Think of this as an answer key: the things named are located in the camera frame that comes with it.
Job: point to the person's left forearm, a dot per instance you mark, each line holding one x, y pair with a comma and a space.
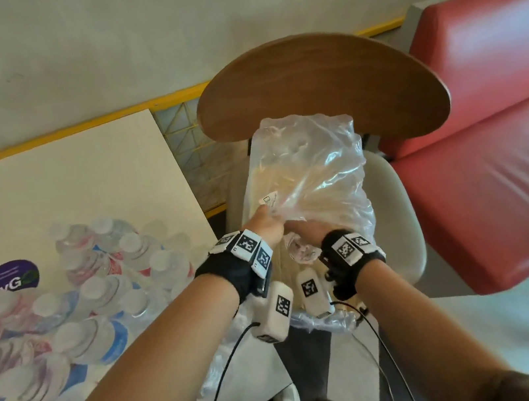
162, 374

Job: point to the person's left fingers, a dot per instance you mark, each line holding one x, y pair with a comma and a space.
271, 210

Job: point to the group of clear water bottles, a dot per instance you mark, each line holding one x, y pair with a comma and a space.
76, 307

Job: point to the round purple sticker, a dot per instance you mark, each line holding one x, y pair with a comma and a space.
4, 281

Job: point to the red padded bench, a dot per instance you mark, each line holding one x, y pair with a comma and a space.
491, 147

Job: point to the person's right fingers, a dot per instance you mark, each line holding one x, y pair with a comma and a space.
293, 226

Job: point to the yellow rail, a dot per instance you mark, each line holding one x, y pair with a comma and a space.
82, 124

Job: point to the person's right hand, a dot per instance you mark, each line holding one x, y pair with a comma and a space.
310, 233

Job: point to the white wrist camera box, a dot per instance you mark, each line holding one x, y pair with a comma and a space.
313, 292
275, 313

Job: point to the clear plastic bag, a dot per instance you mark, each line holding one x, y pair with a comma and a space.
310, 175

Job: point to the person's right forearm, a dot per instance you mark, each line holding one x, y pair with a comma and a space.
425, 332

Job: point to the chair with wooden backrest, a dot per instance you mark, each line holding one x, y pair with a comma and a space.
316, 84

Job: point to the person's left hand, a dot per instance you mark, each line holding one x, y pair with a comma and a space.
265, 230

